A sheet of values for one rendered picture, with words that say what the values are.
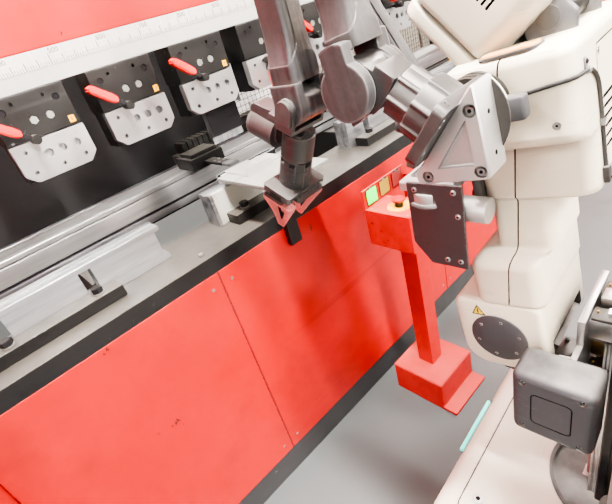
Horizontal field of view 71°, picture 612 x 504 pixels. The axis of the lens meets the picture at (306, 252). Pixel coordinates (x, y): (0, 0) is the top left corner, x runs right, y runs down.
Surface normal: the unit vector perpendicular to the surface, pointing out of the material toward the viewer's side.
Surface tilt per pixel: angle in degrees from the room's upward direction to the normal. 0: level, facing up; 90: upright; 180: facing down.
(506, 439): 0
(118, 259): 90
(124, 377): 90
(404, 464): 0
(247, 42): 90
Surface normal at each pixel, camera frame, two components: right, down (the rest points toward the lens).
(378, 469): -0.25, -0.83
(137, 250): 0.67, 0.22
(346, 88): -0.65, 0.52
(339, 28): -0.67, 0.33
